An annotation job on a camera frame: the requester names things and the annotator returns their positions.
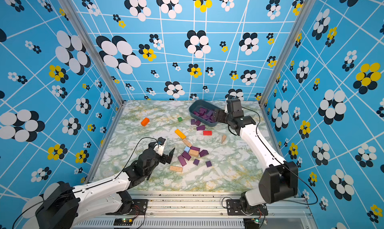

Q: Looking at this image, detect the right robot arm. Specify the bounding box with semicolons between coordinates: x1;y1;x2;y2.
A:
214;109;298;215

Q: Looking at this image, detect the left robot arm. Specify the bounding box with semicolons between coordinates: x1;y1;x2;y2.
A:
35;137;174;229

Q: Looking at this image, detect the dark teal storage bin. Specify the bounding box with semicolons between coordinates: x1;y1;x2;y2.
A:
189;99;220;127

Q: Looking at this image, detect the purple wedge near bin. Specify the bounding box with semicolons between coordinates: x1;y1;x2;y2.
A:
196;125;206;131

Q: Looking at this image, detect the purple brick front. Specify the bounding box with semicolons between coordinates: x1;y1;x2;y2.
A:
178;156;187;167

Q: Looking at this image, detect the natural wood brick front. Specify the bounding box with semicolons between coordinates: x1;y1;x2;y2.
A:
170;166;183;173

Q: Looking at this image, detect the purple slanted brick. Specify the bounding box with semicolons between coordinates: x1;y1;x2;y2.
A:
182;151;192;161

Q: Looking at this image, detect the natural wood wedge brick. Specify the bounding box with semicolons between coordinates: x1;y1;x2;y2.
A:
222;135;227;144

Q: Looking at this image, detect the red flat brick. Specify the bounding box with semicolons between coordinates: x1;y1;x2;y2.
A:
203;131;213;136

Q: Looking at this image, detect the engraved natural wood brick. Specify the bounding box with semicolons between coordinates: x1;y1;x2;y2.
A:
182;139;192;148

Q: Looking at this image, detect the natural wood square brick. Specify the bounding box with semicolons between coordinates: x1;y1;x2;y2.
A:
189;149;200;158

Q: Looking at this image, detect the orange brick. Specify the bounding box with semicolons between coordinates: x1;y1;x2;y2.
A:
141;118;150;127

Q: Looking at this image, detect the purple brick behind wood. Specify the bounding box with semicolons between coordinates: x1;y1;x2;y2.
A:
190;146;201;152

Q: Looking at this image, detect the yellow long brick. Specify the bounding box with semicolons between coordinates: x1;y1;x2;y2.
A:
175;130;186;140

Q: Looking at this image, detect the small purple front cube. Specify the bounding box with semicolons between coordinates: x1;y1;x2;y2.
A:
193;159;200;166

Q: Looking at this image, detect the purple block right cluster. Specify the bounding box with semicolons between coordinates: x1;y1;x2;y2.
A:
199;150;209;157

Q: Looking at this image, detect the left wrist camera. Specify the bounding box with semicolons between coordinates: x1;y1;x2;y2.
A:
154;144;165;157

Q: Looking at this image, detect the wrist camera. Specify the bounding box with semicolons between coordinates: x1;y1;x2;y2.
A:
227;98;244;118
154;144;165;157

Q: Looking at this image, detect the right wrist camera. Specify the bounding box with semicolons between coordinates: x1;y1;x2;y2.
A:
227;98;244;118

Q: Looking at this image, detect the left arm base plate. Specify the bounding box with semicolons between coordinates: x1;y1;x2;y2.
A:
107;199;149;216

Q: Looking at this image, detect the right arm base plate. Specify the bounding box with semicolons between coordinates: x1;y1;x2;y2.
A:
225;199;269;217

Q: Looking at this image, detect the aluminium front rail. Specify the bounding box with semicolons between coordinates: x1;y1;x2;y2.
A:
75;191;317;229

